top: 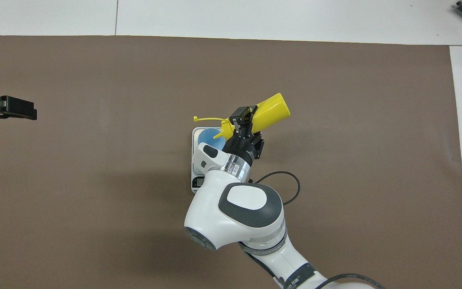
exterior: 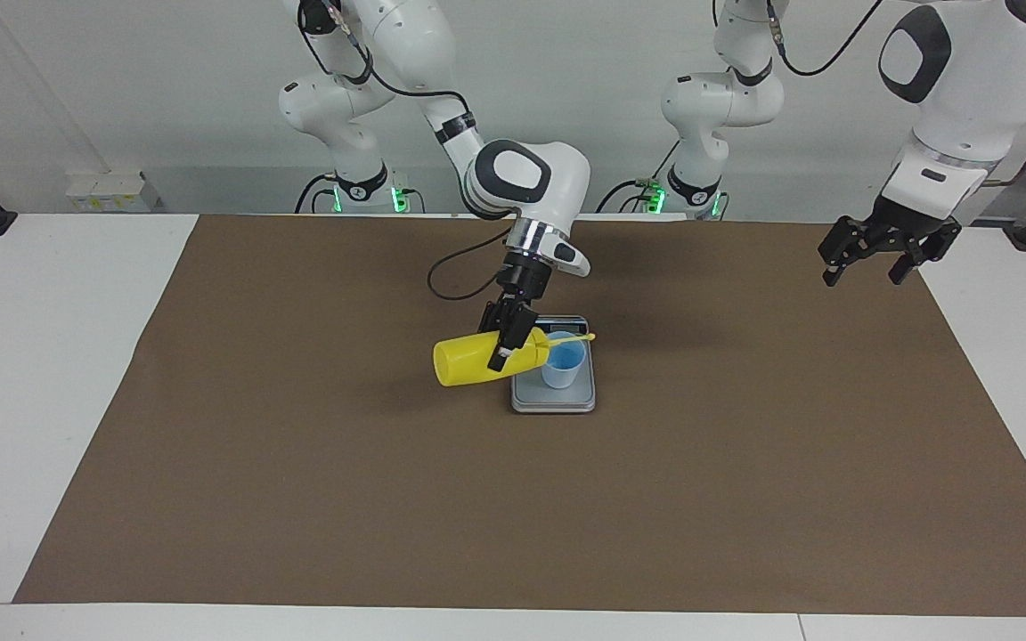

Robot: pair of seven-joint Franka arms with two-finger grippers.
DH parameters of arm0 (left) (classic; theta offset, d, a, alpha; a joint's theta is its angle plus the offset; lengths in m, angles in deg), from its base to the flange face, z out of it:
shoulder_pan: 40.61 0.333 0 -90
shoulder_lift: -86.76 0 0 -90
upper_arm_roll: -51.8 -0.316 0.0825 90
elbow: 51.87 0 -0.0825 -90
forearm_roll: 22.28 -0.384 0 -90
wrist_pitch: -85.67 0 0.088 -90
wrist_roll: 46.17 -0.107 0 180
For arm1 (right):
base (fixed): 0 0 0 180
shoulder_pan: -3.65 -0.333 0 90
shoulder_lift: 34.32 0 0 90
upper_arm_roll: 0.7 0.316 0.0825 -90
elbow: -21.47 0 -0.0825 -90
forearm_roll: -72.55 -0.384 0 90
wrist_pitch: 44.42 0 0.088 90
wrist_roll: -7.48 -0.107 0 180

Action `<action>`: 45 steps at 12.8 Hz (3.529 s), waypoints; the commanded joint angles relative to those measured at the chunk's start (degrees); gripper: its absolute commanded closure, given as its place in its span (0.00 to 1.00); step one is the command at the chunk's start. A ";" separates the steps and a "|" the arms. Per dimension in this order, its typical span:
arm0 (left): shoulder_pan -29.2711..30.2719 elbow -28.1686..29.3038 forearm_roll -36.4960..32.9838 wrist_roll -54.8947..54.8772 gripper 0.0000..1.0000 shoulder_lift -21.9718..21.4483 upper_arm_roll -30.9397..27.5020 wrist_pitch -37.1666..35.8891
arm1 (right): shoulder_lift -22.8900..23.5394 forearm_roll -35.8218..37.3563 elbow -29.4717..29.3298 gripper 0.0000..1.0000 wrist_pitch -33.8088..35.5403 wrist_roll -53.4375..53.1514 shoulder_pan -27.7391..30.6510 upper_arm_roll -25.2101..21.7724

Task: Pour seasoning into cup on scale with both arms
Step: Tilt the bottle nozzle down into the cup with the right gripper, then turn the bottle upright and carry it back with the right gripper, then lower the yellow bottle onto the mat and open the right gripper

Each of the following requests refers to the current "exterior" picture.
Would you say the black base cable bundle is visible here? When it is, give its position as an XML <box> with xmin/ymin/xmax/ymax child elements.
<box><xmin>596</xmin><ymin>142</ymin><xmax>683</xmax><ymax>215</ymax></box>
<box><xmin>295</xmin><ymin>174</ymin><xmax>340</xmax><ymax>215</ymax></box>

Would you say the yellow squeeze bottle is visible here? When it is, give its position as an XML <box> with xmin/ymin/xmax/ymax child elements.
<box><xmin>432</xmin><ymin>328</ymin><xmax>597</xmax><ymax>388</ymax></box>

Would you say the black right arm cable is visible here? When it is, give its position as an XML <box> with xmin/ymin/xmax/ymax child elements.
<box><xmin>297</xmin><ymin>0</ymin><xmax>514</xmax><ymax>302</ymax></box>

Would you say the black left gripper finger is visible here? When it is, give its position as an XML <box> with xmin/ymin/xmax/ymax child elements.
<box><xmin>887</xmin><ymin>221</ymin><xmax>962</xmax><ymax>286</ymax></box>
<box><xmin>818</xmin><ymin>216</ymin><xmax>875</xmax><ymax>288</ymax></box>

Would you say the brown table mat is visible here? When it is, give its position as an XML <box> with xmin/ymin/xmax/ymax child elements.
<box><xmin>12</xmin><ymin>214</ymin><xmax>1026</xmax><ymax>617</ymax></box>

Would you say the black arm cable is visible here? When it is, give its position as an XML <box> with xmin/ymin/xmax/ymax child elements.
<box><xmin>297</xmin><ymin>0</ymin><xmax>514</xmax><ymax>302</ymax></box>
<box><xmin>767</xmin><ymin>0</ymin><xmax>1026</xmax><ymax>192</ymax></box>

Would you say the silver digital kitchen scale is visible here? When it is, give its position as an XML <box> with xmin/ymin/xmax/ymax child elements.
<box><xmin>510</xmin><ymin>314</ymin><xmax>597</xmax><ymax>414</ymax></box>

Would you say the light blue plastic cup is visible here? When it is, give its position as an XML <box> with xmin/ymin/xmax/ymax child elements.
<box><xmin>541</xmin><ymin>331</ymin><xmax>587</xmax><ymax>390</ymax></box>

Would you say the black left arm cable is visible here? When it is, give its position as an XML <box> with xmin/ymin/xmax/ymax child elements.
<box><xmin>767</xmin><ymin>0</ymin><xmax>1026</xmax><ymax>192</ymax></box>

